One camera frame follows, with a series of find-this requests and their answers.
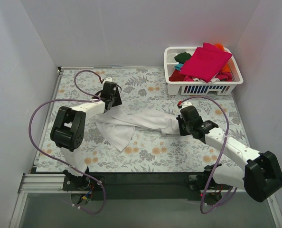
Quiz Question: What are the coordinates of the white t shirt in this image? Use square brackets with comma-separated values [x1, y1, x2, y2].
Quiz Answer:
[95, 107, 179, 152]

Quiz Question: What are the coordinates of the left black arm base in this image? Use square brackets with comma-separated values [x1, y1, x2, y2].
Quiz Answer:
[62, 170, 102, 191]

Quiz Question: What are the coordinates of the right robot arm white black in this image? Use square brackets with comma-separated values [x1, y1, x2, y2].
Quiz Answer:
[177, 102, 282, 202]

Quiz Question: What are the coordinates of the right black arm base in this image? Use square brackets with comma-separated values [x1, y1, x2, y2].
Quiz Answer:
[184, 174, 223, 206]

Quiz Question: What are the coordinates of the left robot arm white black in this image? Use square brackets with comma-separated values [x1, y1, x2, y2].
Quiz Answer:
[50, 81, 122, 190]

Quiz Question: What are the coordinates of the floral patterned table mat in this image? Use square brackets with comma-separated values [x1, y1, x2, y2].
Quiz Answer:
[35, 67, 248, 172]

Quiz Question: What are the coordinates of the dark red t shirt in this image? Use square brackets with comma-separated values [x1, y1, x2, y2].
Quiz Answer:
[169, 69, 185, 82]

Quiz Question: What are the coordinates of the white plastic basket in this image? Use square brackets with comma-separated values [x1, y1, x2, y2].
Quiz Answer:
[164, 47, 244, 95]

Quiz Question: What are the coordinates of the teal t shirt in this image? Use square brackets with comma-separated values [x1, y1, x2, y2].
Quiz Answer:
[174, 63, 183, 71]

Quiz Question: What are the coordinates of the magenta folded t shirt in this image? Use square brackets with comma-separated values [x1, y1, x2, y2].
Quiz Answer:
[179, 42, 232, 83]

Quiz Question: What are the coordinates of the dark green t shirt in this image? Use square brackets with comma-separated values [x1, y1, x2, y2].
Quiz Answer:
[174, 52, 192, 64]

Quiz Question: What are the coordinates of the orange t shirt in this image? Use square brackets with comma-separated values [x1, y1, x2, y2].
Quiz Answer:
[214, 43, 232, 74]

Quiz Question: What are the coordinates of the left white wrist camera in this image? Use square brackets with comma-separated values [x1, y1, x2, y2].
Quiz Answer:
[103, 77, 113, 82]

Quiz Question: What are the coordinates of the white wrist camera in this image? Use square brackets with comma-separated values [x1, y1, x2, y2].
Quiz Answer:
[103, 77, 113, 82]
[177, 101, 193, 109]

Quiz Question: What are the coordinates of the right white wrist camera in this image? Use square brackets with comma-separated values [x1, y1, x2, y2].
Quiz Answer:
[177, 101, 193, 109]

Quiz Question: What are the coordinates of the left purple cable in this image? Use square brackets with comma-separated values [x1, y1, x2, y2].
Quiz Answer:
[28, 70, 107, 215]

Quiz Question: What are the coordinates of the purple cable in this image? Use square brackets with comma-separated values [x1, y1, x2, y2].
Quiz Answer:
[28, 70, 107, 215]
[179, 96, 238, 215]

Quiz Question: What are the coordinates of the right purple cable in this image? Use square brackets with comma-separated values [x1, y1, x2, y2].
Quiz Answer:
[179, 96, 238, 215]

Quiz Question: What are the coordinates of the aluminium frame rail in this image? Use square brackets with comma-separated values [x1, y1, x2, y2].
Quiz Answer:
[19, 173, 65, 193]

